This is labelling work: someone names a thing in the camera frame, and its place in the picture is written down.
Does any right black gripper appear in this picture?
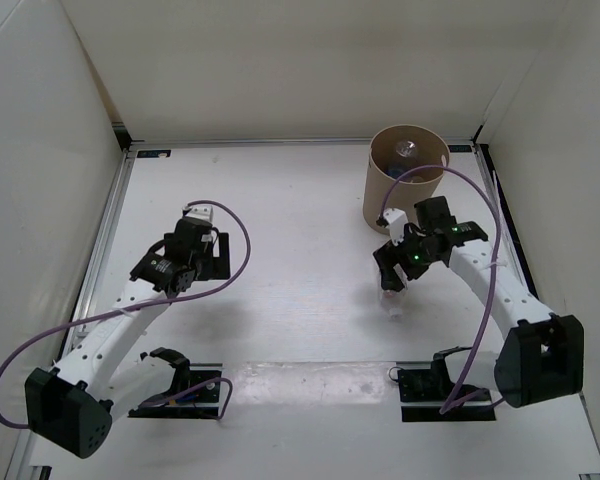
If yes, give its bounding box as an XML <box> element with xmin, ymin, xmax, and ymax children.
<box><xmin>373</xmin><ymin>225</ymin><xmax>440</xmax><ymax>292</ymax></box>

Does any clear bottle white orange label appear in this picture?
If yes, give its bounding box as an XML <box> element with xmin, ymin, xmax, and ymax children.
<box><xmin>377</xmin><ymin>265</ymin><xmax>407</xmax><ymax>321</ymax></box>

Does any blue label Pocari Sweat bottle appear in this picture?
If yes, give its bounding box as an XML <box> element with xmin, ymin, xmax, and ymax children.
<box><xmin>386</xmin><ymin>162</ymin><xmax>423</xmax><ymax>183</ymax></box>

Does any clear plastic bottle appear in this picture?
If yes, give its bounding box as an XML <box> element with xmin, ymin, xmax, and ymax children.
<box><xmin>394</xmin><ymin>139</ymin><xmax>419</xmax><ymax>159</ymax></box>

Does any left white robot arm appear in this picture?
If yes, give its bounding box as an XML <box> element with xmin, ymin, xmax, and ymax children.
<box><xmin>25</xmin><ymin>208</ymin><xmax>230</xmax><ymax>459</ymax></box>

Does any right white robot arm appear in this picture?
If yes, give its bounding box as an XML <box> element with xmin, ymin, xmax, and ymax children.
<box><xmin>373</xmin><ymin>197</ymin><xmax>584</xmax><ymax>412</ymax></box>

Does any brown cardboard bin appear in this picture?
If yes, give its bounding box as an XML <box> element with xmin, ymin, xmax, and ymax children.
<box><xmin>362</xmin><ymin>125</ymin><xmax>450</xmax><ymax>234</ymax></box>

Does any white front board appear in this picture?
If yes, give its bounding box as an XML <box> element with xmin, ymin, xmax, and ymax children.
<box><xmin>30</xmin><ymin>363</ymin><xmax>600</xmax><ymax>479</ymax></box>

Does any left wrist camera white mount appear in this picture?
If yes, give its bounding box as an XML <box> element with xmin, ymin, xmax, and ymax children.
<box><xmin>182</xmin><ymin>204</ymin><xmax>214</xmax><ymax>225</ymax></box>

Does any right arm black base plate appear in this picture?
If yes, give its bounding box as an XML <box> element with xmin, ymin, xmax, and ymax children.
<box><xmin>387</xmin><ymin>362</ymin><xmax>496</xmax><ymax>423</ymax></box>

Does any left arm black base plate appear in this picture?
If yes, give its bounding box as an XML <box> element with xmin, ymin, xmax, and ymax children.
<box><xmin>128</xmin><ymin>364</ymin><xmax>228</xmax><ymax>420</ymax></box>

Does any aluminium table frame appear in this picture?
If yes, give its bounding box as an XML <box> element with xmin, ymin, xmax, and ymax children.
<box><xmin>4</xmin><ymin>119</ymin><xmax>600</xmax><ymax>480</ymax></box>

